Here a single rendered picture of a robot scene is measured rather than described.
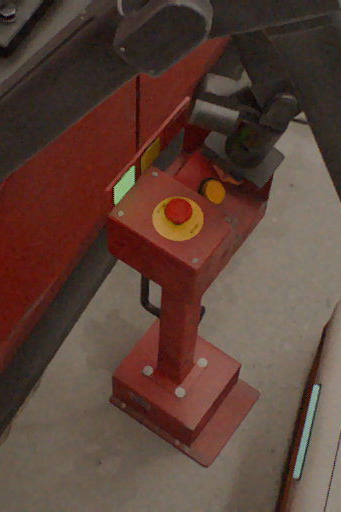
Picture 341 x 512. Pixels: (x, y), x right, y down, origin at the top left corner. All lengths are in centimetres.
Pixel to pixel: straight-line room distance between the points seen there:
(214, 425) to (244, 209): 70
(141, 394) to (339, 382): 40
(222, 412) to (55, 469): 36
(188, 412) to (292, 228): 56
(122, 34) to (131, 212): 82
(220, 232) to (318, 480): 58
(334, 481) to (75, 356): 65
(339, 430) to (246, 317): 47
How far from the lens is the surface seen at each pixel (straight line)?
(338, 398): 197
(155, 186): 154
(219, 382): 212
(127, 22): 73
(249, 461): 220
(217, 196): 161
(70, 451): 220
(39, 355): 222
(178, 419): 209
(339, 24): 73
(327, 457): 193
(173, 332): 191
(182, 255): 149
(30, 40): 158
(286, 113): 133
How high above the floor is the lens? 209
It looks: 62 degrees down
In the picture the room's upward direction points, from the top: 4 degrees clockwise
